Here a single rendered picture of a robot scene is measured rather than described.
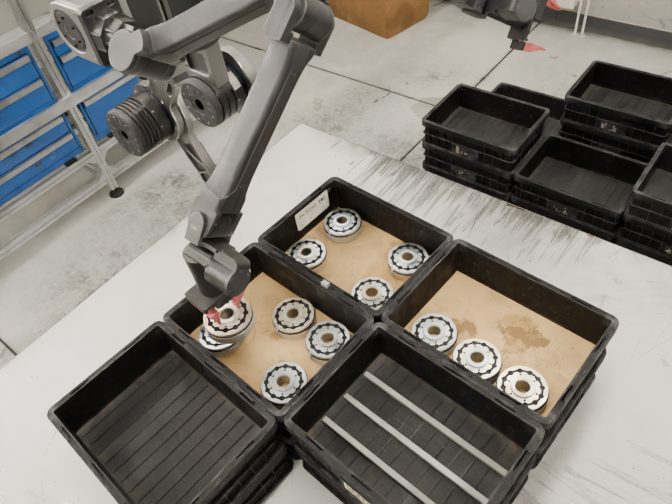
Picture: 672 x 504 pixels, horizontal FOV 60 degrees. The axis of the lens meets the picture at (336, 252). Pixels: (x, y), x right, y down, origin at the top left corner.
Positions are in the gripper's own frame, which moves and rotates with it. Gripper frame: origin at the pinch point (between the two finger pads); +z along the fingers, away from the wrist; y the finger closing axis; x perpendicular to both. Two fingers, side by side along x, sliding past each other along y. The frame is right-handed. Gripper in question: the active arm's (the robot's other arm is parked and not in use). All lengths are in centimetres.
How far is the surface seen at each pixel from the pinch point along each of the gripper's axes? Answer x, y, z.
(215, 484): -20.8, -23.7, 9.1
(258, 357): -1.2, 2.0, 20.0
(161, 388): 10.7, -17.5, 20.0
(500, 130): 20, 145, 58
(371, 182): 26, 74, 35
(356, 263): -0.7, 37.3, 20.8
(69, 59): 189, 56, 34
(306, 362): -11.0, 8.1, 20.0
